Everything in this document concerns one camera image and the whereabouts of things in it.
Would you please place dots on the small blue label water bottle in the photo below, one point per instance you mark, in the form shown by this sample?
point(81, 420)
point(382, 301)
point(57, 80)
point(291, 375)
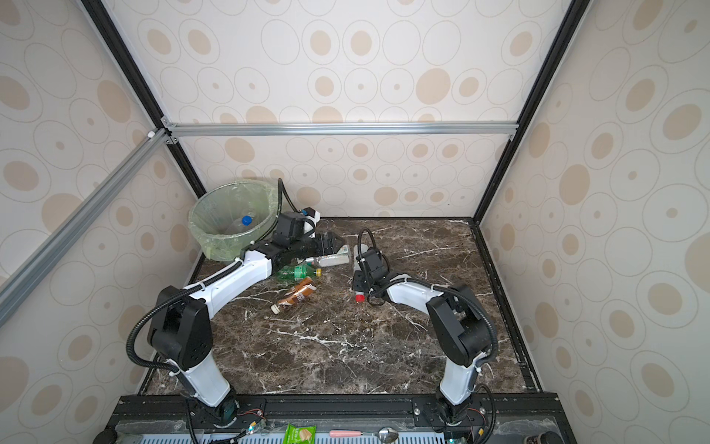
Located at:
point(239, 225)

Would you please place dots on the green Sprite bottle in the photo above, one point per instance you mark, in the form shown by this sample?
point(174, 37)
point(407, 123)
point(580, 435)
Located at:
point(298, 273)

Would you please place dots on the green snack packet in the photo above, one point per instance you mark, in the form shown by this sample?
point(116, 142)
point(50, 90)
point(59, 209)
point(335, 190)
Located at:
point(299, 435)

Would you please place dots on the pink handled tool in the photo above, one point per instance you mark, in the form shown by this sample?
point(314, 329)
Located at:
point(345, 434)

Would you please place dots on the clear bottle red green label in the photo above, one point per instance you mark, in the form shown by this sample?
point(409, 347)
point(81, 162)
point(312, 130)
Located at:
point(341, 257)

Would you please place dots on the diagonal aluminium rail left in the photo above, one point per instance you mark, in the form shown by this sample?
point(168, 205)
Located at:
point(31, 273)

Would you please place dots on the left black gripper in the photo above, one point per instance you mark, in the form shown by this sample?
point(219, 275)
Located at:
point(324, 248)

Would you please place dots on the metal spoon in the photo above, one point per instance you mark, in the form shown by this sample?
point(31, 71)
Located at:
point(387, 435)

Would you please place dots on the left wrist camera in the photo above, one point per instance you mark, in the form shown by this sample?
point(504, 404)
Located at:
point(312, 217)

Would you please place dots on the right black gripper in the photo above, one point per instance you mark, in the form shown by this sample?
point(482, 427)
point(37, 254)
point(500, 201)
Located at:
point(361, 283)

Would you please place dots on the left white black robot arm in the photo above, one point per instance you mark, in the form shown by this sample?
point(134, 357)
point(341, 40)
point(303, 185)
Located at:
point(177, 334)

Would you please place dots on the green bin with plastic liner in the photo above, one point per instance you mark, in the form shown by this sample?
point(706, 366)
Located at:
point(216, 209)

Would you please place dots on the black base frame rail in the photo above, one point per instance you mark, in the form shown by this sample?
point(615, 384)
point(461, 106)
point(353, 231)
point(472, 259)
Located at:
point(498, 418)

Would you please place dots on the brown coffee bottle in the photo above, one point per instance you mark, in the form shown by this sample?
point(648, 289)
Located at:
point(298, 294)

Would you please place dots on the horizontal aluminium rail back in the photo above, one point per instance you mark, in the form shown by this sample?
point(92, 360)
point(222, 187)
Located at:
point(342, 129)

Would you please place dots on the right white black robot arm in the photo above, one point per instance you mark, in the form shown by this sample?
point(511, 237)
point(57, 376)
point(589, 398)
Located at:
point(465, 332)

